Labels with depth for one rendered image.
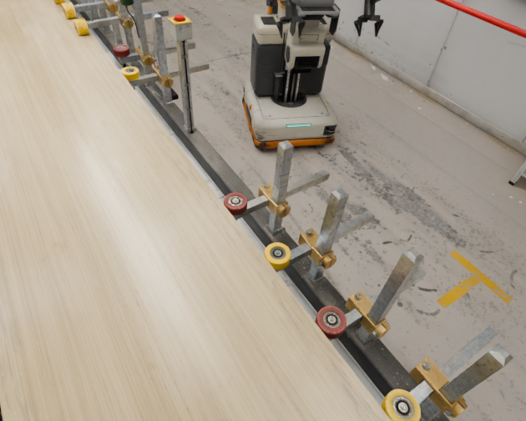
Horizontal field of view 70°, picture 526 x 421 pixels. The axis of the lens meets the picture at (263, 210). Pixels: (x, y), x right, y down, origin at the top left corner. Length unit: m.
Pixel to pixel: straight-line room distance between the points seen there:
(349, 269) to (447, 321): 0.57
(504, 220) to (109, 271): 2.57
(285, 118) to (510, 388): 2.05
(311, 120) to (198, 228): 1.81
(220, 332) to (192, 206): 0.44
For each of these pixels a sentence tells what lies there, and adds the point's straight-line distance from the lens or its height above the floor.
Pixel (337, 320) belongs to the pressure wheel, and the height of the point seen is 0.90.
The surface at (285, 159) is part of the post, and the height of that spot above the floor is 1.07.
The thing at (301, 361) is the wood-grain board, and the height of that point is 0.90.
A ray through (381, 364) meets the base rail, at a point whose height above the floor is 0.70.
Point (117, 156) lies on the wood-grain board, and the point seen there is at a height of 0.90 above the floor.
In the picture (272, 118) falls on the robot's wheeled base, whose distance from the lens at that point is 2.79.
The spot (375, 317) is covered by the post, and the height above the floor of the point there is 0.86.
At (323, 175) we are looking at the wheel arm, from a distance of 1.47.
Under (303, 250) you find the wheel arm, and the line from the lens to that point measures 1.21.
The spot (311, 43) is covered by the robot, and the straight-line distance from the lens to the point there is 2.61.
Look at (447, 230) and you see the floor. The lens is 2.74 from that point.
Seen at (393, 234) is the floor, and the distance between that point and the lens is 2.55.
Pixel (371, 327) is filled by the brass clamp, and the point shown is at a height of 0.82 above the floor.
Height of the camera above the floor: 1.81
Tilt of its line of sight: 47 degrees down
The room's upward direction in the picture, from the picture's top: 6 degrees clockwise
